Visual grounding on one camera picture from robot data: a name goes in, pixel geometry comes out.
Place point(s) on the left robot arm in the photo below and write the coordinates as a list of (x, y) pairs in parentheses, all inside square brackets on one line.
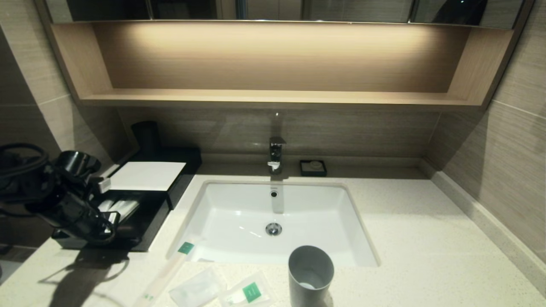
[(72, 164)]

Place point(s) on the black cylindrical container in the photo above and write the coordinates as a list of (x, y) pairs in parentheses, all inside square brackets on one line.
[(146, 136)]

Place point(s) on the comb packet with green label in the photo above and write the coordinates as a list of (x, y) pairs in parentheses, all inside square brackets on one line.
[(168, 270)]

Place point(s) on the black box body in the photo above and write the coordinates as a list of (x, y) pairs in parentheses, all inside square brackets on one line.
[(190, 164)]

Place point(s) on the round beige soap bar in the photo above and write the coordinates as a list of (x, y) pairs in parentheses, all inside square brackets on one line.
[(315, 164)]

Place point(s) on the mirror cabinet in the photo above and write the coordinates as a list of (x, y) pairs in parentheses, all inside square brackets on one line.
[(341, 9)]

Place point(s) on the small packet with green label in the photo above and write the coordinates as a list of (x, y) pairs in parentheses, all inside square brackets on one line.
[(249, 292)]

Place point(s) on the white ceramic sink basin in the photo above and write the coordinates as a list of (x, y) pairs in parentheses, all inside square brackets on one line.
[(230, 213)]

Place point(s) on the grey cup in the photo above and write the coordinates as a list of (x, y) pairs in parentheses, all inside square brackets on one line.
[(310, 277)]

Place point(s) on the black soap dish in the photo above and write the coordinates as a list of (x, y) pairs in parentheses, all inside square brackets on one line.
[(313, 172)]

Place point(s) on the clear plastic packet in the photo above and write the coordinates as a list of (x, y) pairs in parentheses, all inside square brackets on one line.
[(196, 290)]

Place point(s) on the chrome sink drain stopper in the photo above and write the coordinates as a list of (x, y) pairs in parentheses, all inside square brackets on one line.
[(273, 229)]

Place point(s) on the black amenity tray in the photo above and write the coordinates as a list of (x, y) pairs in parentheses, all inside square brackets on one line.
[(145, 226)]

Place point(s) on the packets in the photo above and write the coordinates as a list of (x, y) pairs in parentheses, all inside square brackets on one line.
[(127, 209)]

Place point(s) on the stone backsplash ledge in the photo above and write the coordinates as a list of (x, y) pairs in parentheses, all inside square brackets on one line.
[(490, 221)]

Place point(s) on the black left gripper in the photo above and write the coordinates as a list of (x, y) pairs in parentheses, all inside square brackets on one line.
[(74, 215)]

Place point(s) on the chrome faucet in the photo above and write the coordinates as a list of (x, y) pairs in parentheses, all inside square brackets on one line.
[(276, 153)]

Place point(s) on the wooden wall shelf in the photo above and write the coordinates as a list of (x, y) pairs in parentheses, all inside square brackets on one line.
[(273, 59)]

